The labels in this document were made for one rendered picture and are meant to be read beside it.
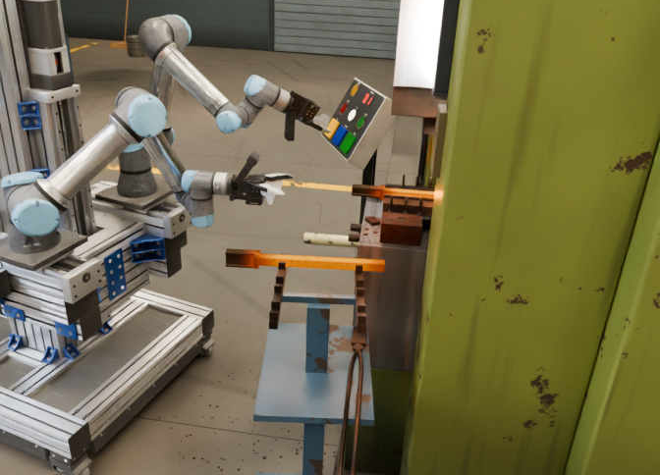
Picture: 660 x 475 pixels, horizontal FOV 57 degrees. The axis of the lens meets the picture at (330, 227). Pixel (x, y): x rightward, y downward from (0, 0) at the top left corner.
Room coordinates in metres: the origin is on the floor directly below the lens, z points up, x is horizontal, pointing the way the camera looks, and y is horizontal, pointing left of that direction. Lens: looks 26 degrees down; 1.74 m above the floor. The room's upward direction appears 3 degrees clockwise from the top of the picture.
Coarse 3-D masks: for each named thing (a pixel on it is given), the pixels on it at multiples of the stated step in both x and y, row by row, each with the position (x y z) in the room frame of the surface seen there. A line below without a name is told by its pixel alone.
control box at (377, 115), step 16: (352, 96) 2.46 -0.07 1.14; (368, 96) 2.34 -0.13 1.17; (384, 96) 2.25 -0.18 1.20; (336, 112) 2.51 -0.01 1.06; (368, 112) 2.27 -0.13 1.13; (384, 112) 2.23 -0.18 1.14; (352, 128) 2.31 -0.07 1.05; (368, 128) 2.21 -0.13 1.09; (384, 128) 2.23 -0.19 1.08; (368, 144) 2.21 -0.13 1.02; (352, 160) 2.19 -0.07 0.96; (368, 160) 2.21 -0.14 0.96
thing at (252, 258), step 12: (228, 252) 1.47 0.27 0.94; (240, 252) 1.47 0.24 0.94; (252, 252) 1.47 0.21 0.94; (228, 264) 1.47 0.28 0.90; (240, 264) 1.47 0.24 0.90; (252, 264) 1.47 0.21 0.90; (264, 264) 1.46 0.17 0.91; (276, 264) 1.46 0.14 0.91; (288, 264) 1.46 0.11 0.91; (300, 264) 1.46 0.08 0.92; (312, 264) 1.46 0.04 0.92; (324, 264) 1.46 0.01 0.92; (336, 264) 1.46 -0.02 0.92; (348, 264) 1.46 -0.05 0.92; (360, 264) 1.46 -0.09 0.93; (372, 264) 1.46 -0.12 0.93; (384, 264) 1.46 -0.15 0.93
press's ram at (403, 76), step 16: (400, 0) 1.69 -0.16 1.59; (416, 0) 1.68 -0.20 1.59; (432, 0) 1.67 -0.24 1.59; (400, 16) 1.68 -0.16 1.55; (416, 16) 1.68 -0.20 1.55; (432, 16) 1.67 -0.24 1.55; (400, 32) 1.68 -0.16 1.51; (416, 32) 1.68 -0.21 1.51; (432, 32) 1.67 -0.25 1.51; (400, 48) 1.68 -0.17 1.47; (416, 48) 1.68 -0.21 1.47; (432, 48) 1.67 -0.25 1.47; (400, 64) 1.68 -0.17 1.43; (416, 64) 1.68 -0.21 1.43; (432, 64) 1.67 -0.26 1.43; (400, 80) 1.68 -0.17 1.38; (416, 80) 1.68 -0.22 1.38; (432, 80) 1.67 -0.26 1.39
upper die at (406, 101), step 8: (400, 88) 1.73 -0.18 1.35; (408, 88) 1.73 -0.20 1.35; (416, 88) 1.72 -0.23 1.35; (424, 88) 1.72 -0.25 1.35; (392, 96) 1.73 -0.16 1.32; (400, 96) 1.73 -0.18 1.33; (408, 96) 1.73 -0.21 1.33; (416, 96) 1.72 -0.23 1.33; (424, 96) 1.72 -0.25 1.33; (432, 96) 1.72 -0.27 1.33; (392, 104) 1.73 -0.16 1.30; (400, 104) 1.73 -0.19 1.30; (408, 104) 1.73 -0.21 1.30; (416, 104) 1.72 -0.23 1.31; (424, 104) 1.72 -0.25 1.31; (432, 104) 1.72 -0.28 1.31; (392, 112) 1.73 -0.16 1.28; (400, 112) 1.73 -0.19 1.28; (408, 112) 1.73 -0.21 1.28; (416, 112) 1.72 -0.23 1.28; (424, 112) 1.72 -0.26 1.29; (432, 112) 1.72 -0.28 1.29
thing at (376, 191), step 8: (352, 192) 1.81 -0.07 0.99; (360, 192) 1.81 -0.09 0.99; (368, 192) 1.81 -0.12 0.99; (376, 192) 1.80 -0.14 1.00; (384, 192) 1.79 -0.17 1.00; (392, 192) 1.79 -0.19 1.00; (400, 192) 1.79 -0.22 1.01; (408, 192) 1.79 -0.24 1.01; (416, 192) 1.79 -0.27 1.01; (424, 192) 1.79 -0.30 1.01; (432, 192) 1.80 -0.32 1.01
